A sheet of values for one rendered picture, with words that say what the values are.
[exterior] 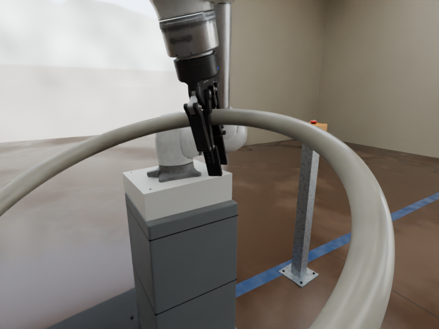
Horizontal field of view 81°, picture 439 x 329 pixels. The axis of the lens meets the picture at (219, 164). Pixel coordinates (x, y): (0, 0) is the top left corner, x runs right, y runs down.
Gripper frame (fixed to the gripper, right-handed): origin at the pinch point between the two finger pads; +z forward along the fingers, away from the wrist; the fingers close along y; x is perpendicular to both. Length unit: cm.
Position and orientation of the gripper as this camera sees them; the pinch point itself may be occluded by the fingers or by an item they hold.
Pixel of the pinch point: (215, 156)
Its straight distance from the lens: 54.1
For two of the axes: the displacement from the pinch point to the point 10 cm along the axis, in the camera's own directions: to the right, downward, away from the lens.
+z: 1.7, 8.4, 5.2
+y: -2.7, 5.5, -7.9
